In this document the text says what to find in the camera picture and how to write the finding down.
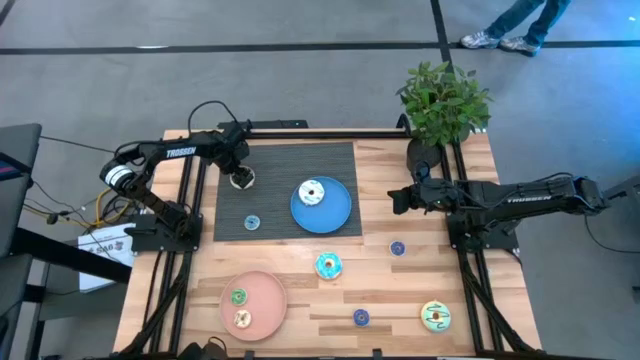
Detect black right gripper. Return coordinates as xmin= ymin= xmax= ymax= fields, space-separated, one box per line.
xmin=387 ymin=180 xmax=454 ymax=216

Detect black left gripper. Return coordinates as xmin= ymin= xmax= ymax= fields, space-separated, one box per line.
xmin=215 ymin=122 xmax=253 ymax=188

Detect large chocolate-iced donut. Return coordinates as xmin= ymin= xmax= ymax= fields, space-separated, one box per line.
xmin=229 ymin=166 xmax=256 ymax=191

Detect large white teal-striped donut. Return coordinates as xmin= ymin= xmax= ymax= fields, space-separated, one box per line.
xmin=298 ymin=179 xmax=326 ymax=207

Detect large blue-iced yellow donut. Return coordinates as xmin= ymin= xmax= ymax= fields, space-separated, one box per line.
xmin=314 ymin=251 xmax=344 ymax=281

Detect large mint donut dark squiggle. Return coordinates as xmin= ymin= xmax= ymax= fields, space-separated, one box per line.
xmin=420 ymin=299 xmax=452 ymax=334

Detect grey woven placemat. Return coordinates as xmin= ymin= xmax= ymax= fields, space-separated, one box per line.
xmin=213 ymin=141 xmax=363 ymax=242

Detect black bar device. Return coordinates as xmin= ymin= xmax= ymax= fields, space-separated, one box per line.
xmin=217 ymin=118 xmax=309 ymax=132

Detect blue plate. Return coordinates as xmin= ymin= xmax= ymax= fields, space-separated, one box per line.
xmin=290 ymin=175 xmax=353 ymax=235

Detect green plant in black pot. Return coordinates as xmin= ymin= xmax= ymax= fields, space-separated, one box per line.
xmin=395 ymin=60 xmax=494 ymax=175

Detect pink plate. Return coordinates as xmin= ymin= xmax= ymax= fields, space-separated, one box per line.
xmin=219 ymin=270 xmax=289 ymax=343

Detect white printed paper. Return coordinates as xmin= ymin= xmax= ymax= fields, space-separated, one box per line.
xmin=77 ymin=222 xmax=137 ymax=294

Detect black beam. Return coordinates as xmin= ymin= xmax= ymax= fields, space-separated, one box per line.
xmin=9 ymin=227 xmax=132 ymax=284

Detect person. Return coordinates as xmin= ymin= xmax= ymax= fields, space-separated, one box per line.
xmin=459 ymin=0 xmax=572 ymax=57

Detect black stand leg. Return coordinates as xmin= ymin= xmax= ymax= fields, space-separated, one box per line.
xmin=592 ymin=174 xmax=640 ymax=206

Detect grey desk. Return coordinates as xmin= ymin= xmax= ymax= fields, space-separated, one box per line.
xmin=0 ymin=122 xmax=44 ymax=261

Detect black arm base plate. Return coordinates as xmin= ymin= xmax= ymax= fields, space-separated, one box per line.
xmin=123 ymin=212 xmax=204 ymax=254
xmin=446 ymin=212 xmax=520 ymax=253

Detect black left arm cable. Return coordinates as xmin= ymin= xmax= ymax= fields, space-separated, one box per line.
xmin=187 ymin=99 xmax=241 ymax=136

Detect black aluminium table frame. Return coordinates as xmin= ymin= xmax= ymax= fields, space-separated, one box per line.
xmin=117 ymin=127 xmax=544 ymax=360

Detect yellow cable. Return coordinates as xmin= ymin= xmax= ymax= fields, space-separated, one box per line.
xmin=94 ymin=187 xmax=132 ymax=229

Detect black corded device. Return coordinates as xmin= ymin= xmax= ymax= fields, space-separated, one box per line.
xmin=177 ymin=335 xmax=229 ymax=360

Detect black floor cables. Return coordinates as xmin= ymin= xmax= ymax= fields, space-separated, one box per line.
xmin=22 ymin=134 xmax=166 ymax=236

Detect black floor cable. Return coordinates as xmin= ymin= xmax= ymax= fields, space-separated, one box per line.
xmin=583 ymin=214 xmax=640 ymax=255

